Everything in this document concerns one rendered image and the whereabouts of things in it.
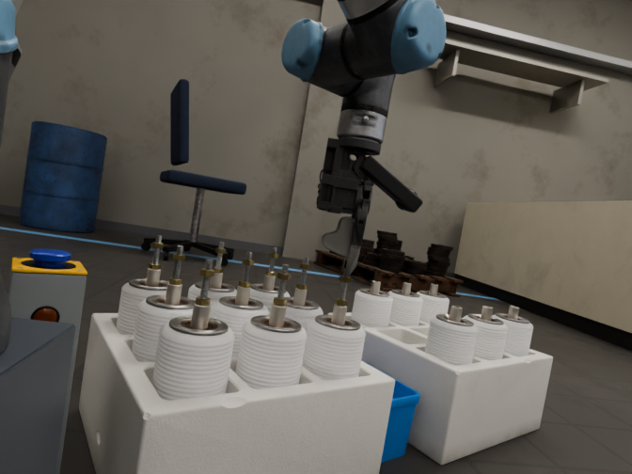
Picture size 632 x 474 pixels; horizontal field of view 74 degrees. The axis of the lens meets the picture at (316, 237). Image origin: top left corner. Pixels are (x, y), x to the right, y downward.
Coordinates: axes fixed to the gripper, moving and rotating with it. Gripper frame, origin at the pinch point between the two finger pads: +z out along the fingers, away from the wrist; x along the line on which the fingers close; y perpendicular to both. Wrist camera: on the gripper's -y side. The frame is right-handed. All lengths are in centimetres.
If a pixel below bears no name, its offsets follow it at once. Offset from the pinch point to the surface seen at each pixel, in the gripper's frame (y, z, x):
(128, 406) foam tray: 25.6, 18.8, 18.9
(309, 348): 4.6, 13.5, 2.5
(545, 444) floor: -52, 35, -23
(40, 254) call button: 36.4, 1.7, 22.0
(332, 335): 1.6, 10.3, 4.6
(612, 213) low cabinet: -159, -36, -169
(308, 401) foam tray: 4.1, 17.9, 11.8
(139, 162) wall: 165, -28, -306
